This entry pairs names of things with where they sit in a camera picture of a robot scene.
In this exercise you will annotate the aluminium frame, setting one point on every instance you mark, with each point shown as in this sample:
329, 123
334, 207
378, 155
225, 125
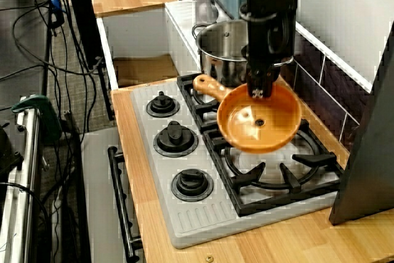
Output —
21, 198

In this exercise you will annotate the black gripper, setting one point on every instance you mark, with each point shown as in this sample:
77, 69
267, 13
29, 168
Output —
264, 47

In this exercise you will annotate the white oven door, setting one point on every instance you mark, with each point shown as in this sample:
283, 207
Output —
98, 198

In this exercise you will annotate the white sink basin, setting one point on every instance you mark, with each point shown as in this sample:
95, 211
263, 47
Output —
135, 35

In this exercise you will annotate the orange plastic frying pan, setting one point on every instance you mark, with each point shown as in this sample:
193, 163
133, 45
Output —
277, 127

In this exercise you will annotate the black burner grate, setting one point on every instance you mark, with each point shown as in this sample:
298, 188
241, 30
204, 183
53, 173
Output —
314, 159

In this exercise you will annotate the grey toy stove plate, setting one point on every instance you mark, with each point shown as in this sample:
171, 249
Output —
154, 164

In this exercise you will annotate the stainless steel cooking pot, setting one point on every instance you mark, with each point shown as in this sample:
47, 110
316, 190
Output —
221, 47

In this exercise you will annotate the black stove knob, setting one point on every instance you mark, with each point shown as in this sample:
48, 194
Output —
191, 184
161, 104
175, 138

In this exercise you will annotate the brown cardboard sheet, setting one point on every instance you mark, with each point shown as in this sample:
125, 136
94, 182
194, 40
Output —
141, 70

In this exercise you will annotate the black side panel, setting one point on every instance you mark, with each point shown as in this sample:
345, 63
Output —
369, 152

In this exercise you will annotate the wooden kitchen countertop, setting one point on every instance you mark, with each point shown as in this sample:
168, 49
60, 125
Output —
277, 241

